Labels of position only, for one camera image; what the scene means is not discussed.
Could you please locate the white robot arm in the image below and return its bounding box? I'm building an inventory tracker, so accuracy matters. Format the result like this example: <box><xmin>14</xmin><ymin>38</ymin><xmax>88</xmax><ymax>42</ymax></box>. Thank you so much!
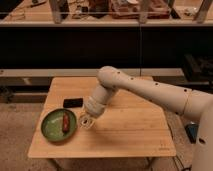
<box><xmin>79</xmin><ymin>66</ymin><xmax>213</xmax><ymax>171</ymax></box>

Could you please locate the red sausage on plate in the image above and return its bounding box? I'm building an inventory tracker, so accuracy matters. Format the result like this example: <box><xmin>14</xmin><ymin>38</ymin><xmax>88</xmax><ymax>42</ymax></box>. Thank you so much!
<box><xmin>62</xmin><ymin>115</ymin><xmax>69</xmax><ymax>132</ymax></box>

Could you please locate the black rectangular phone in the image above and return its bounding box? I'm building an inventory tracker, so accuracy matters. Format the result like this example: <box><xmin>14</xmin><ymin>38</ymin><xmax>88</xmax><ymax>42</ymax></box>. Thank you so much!
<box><xmin>63</xmin><ymin>98</ymin><xmax>83</xmax><ymax>108</ymax></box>

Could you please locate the green round plate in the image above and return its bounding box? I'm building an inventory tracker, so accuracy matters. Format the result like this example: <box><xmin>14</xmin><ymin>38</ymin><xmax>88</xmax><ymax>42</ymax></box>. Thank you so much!
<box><xmin>41</xmin><ymin>108</ymin><xmax>77</xmax><ymax>142</ymax></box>

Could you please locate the wooden table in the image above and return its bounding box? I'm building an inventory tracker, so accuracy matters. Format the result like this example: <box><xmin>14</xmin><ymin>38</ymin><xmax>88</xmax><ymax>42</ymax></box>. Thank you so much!
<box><xmin>27</xmin><ymin>76</ymin><xmax>177</xmax><ymax>159</ymax></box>

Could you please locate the long background workbench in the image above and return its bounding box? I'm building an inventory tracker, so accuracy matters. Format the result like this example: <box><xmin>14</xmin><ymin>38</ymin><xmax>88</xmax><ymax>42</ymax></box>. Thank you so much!
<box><xmin>0</xmin><ymin>0</ymin><xmax>213</xmax><ymax>78</ymax></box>

